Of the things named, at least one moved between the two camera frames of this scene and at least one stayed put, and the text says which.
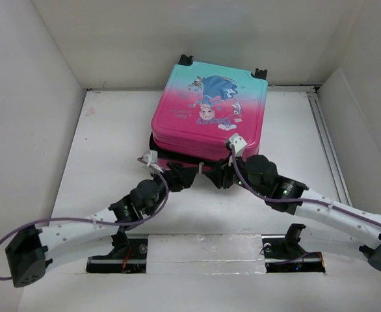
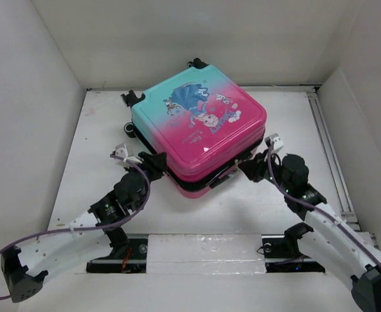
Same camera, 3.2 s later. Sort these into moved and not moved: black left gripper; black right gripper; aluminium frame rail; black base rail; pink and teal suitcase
Moved: pink and teal suitcase; black left gripper; black right gripper
Not moved: aluminium frame rail; black base rail
